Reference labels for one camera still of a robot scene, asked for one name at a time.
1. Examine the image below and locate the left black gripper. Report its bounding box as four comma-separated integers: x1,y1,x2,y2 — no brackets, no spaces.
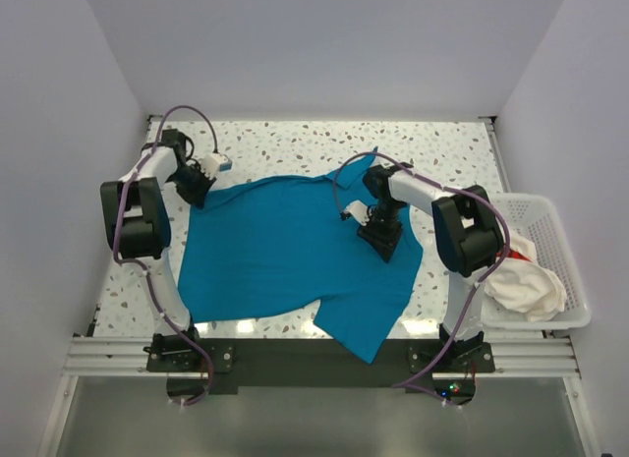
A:
168,163,216,209

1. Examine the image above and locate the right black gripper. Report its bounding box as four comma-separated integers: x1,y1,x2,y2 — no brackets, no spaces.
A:
357,199,404,262

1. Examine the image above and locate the blue polo t shirt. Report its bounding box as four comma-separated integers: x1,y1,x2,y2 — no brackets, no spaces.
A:
178,156,424,363

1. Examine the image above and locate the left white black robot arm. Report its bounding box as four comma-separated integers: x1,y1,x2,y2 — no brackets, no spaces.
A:
99,129,232,336

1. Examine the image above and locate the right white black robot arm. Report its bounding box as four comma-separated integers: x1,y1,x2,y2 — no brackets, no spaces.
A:
342,163,505,371

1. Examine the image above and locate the red white garment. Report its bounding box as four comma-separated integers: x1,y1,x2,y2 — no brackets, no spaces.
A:
507,232,538,263

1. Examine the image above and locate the white t shirt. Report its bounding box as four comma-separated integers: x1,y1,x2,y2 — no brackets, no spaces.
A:
485,258,568,322

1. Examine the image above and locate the white plastic basket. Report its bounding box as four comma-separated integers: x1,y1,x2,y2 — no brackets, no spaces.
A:
482,193,592,331

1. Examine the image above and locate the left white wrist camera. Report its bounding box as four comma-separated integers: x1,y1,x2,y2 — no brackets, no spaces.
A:
200,152,233,178

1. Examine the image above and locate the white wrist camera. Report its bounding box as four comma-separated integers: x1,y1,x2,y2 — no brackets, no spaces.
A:
341,200,370,226
200,152,233,178

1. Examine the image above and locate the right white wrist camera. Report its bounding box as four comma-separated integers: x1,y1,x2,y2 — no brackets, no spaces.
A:
341,200,370,226

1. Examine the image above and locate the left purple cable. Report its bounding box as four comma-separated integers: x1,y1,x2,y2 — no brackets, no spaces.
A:
111,104,220,404

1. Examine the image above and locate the purple cable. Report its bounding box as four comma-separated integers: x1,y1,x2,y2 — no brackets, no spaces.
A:
332,151,512,394
111,104,220,404

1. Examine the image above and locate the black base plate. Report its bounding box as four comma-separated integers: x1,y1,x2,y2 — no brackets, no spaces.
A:
143,334,496,405

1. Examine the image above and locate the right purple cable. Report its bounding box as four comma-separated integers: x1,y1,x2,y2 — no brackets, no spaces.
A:
332,151,512,394

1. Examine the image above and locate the aluminium rail frame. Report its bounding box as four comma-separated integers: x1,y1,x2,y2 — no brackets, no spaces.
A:
40,330,602,456

